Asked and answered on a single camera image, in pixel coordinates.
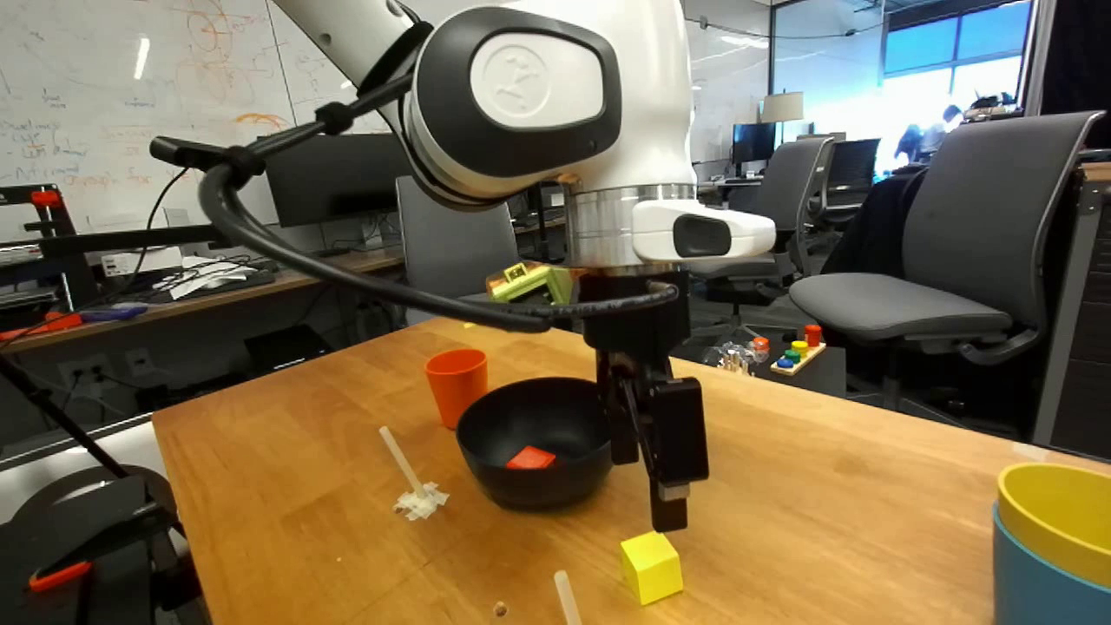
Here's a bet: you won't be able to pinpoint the colourful ring stacker toy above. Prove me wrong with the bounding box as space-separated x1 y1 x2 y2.
766 318 831 380

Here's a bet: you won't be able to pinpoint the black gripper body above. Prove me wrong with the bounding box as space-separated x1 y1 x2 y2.
574 266 693 389

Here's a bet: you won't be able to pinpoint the white shade desk lamp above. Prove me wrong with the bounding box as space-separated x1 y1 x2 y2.
757 86 810 130

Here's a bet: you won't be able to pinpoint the black jacket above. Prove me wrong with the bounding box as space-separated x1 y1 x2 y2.
826 166 930 281

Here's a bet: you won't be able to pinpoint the white crumpled papers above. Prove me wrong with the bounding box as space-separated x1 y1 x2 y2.
149 255 259 306

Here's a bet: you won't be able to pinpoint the grey office chair with armrests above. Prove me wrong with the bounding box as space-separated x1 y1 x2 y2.
786 109 1108 402
691 137 838 324

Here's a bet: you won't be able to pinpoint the yellow plastic cup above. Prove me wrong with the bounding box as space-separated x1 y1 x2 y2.
995 461 1111 594

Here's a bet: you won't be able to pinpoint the white brush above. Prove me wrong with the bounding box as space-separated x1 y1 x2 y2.
374 423 450 526

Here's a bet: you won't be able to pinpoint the green and orange wrist camera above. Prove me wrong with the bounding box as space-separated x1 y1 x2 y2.
481 259 580 308

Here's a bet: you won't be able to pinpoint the orange plastic cup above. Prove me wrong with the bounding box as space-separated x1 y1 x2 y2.
422 346 493 433

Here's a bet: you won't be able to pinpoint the wooden stick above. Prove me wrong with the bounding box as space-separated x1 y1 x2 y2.
552 565 587 625

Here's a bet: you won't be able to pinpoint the armless grey office chair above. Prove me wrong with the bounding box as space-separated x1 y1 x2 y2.
392 169 523 331

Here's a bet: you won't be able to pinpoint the person in blue shirt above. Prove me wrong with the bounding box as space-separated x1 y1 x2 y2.
891 102 966 166

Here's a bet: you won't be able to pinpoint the orange wooden cube block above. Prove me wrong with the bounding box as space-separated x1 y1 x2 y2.
503 445 561 477

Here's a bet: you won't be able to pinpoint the clear plastic toy bag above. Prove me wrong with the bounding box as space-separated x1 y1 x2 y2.
709 325 773 376

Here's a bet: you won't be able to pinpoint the red clamp handle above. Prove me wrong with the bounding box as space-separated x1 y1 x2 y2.
25 557 97 597

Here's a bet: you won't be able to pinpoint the wide black computer monitor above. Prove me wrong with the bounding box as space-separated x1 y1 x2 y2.
264 131 411 228

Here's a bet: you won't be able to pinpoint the black low side table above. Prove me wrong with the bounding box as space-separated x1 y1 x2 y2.
766 343 852 396

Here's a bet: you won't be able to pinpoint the small blue flat object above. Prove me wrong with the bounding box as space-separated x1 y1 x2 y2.
78 299 152 325

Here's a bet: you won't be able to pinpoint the black tripod leg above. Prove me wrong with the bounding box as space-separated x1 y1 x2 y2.
0 346 132 478

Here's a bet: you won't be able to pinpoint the black plastic bowl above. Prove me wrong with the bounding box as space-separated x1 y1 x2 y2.
455 376 617 513

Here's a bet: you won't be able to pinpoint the yellow wooden cube block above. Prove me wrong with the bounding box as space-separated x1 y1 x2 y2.
617 529 687 608

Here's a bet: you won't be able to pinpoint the black aluminium rail frame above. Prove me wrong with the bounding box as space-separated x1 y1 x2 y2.
0 181 244 312

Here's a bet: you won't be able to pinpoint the orange hand tool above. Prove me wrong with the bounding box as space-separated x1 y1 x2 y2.
0 308 87 346

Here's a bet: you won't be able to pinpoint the blue plastic cup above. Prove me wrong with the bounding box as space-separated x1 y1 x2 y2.
991 506 1111 625

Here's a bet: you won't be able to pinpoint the black stereo camera on stand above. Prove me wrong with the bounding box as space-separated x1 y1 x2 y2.
145 131 271 221

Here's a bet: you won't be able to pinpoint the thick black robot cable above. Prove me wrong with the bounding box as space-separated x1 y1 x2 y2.
193 67 693 340

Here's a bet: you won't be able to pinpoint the grey metal drawer cabinet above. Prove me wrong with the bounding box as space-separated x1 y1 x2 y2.
1035 160 1111 461

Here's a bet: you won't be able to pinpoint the long wooden workbench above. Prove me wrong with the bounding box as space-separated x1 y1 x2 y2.
0 249 411 358

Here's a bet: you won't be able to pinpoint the thin black camera cable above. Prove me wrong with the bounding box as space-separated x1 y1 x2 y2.
127 166 193 281

